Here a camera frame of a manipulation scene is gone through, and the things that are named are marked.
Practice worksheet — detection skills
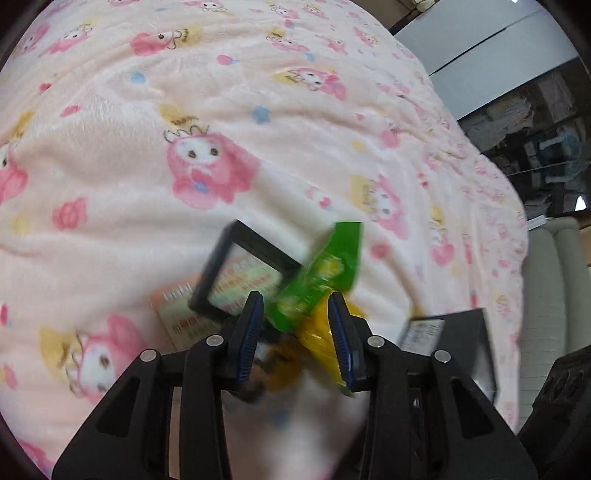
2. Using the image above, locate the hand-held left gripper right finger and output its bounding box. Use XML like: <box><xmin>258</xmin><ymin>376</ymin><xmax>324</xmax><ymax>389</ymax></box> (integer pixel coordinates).
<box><xmin>327</xmin><ymin>292</ymin><xmax>539</xmax><ymax>480</ymax></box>

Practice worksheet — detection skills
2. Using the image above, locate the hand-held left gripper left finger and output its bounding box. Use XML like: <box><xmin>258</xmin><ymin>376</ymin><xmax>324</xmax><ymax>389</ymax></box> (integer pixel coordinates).
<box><xmin>52</xmin><ymin>291</ymin><xmax>266</xmax><ymax>480</ymax></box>

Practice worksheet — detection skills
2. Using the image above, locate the yellow snack packet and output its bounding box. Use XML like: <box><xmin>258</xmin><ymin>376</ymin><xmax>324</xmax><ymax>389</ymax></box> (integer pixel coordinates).
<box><xmin>295</xmin><ymin>300</ymin><xmax>365</xmax><ymax>398</ymax></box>

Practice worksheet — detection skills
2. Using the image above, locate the die-cut figure sticker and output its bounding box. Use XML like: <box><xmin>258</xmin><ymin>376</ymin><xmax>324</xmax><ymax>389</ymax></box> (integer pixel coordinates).
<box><xmin>249</xmin><ymin>335</ymin><xmax>305</xmax><ymax>398</ymax></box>

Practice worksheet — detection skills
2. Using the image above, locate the orange printed card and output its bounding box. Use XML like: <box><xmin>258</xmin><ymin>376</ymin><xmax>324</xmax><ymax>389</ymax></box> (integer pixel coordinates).
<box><xmin>148</xmin><ymin>258</ymin><xmax>287</xmax><ymax>352</ymax></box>

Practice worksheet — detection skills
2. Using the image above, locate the green snack packet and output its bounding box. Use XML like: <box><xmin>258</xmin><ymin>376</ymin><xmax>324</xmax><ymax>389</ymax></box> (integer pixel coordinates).
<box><xmin>270</xmin><ymin>222</ymin><xmax>365</xmax><ymax>335</ymax></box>

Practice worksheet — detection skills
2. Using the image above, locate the small black display frame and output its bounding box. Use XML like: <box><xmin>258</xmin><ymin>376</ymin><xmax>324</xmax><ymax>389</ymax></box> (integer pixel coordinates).
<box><xmin>188</xmin><ymin>220</ymin><xmax>303</xmax><ymax>321</ymax></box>

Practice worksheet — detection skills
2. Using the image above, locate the dark grey cardboard box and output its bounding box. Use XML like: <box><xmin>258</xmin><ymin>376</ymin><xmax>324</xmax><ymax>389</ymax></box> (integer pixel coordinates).
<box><xmin>399</xmin><ymin>308</ymin><xmax>498</xmax><ymax>404</ymax></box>

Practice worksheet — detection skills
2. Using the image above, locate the grey padded headboard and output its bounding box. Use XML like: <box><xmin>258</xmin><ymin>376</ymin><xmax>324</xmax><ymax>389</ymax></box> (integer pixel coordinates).
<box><xmin>522</xmin><ymin>217</ymin><xmax>591</xmax><ymax>416</ymax></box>

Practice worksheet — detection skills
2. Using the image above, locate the pink printed blanket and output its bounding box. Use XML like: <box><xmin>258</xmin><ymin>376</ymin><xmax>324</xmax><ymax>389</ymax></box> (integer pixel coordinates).
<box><xmin>0</xmin><ymin>0</ymin><xmax>529</xmax><ymax>480</ymax></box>

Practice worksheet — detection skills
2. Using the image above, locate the open wardrobe with clothes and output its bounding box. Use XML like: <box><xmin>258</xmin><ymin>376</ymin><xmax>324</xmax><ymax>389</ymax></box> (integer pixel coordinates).
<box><xmin>462</xmin><ymin>60</ymin><xmax>591</xmax><ymax>222</ymax></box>

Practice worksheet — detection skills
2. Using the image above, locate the white wardrobe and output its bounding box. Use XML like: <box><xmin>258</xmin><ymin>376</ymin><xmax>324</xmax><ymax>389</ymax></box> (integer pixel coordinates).
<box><xmin>392</xmin><ymin>0</ymin><xmax>583</xmax><ymax>121</ymax></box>

